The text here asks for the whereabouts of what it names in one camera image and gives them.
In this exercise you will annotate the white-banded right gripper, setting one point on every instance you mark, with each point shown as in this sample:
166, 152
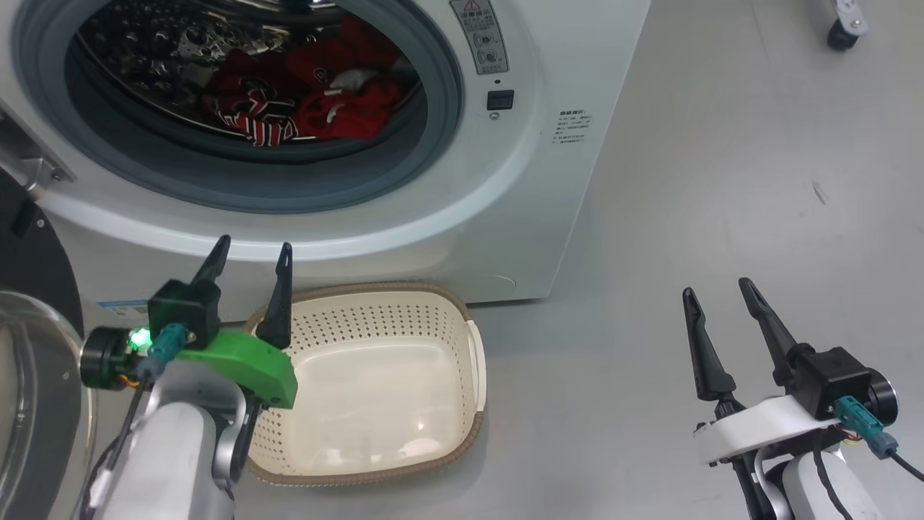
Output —
758, 426

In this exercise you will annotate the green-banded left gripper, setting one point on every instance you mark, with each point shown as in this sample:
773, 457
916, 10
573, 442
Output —
245, 361

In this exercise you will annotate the red and white garment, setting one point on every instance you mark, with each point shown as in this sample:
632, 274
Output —
339, 108

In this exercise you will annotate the black glass washing machine door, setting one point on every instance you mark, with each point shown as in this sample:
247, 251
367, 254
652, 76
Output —
43, 274

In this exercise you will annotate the grey rubber door gasket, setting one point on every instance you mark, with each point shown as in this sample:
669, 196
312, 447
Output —
325, 184

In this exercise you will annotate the cream perforated laundry basket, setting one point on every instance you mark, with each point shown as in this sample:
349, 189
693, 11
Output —
375, 404

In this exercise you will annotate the white front-load washing machine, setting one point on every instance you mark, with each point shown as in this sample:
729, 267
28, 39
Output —
433, 217

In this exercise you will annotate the metal door hinge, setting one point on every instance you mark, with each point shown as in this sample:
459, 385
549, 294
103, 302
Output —
32, 159

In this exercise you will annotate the steel washing machine drum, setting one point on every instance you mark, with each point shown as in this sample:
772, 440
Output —
144, 43

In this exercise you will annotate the black door latch slot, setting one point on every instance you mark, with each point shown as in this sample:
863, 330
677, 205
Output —
500, 100

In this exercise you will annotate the blue white energy label sticker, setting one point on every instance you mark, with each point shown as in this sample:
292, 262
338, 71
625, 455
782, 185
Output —
119, 308

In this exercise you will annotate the black caster wheel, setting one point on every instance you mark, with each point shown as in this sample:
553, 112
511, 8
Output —
841, 32

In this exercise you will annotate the grey warning sticker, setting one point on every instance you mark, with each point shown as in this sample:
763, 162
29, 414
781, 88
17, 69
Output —
480, 36

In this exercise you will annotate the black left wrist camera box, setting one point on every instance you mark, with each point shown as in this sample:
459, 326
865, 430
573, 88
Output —
184, 314

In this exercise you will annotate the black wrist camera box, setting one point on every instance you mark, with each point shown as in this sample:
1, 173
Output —
184, 314
830, 379

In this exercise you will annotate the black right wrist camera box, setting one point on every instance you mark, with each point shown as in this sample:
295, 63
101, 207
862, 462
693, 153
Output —
830, 379

